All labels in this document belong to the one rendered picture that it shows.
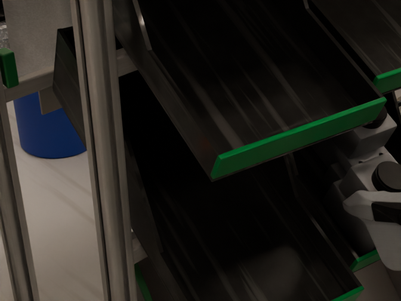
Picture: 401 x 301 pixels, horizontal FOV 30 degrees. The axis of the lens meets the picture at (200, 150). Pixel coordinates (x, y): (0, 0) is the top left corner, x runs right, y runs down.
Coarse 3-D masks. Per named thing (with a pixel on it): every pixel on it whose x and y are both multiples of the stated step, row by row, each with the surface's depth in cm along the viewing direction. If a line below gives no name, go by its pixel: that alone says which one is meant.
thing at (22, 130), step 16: (32, 96) 135; (16, 112) 140; (32, 112) 136; (64, 112) 137; (32, 128) 138; (48, 128) 138; (64, 128) 138; (32, 144) 140; (48, 144) 139; (64, 144) 140; (80, 144) 141
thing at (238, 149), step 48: (144, 0) 52; (192, 0) 54; (240, 0) 55; (288, 0) 54; (144, 48) 47; (192, 48) 51; (240, 48) 52; (288, 48) 53; (336, 48) 51; (192, 96) 48; (240, 96) 49; (288, 96) 50; (336, 96) 51; (192, 144) 45; (240, 144) 46; (288, 144) 46
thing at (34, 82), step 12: (120, 60) 50; (36, 72) 67; (48, 72) 67; (120, 72) 50; (24, 84) 66; (36, 84) 66; (48, 84) 67; (12, 96) 65; (132, 240) 58; (144, 252) 58
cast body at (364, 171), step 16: (368, 160) 61; (384, 160) 61; (336, 176) 65; (352, 176) 60; (368, 176) 60; (384, 176) 59; (400, 176) 59; (336, 192) 63; (352, 192) 61; (336, 208) 63; (352, 224) 62; (352, 240) 63; (368, 240) 61
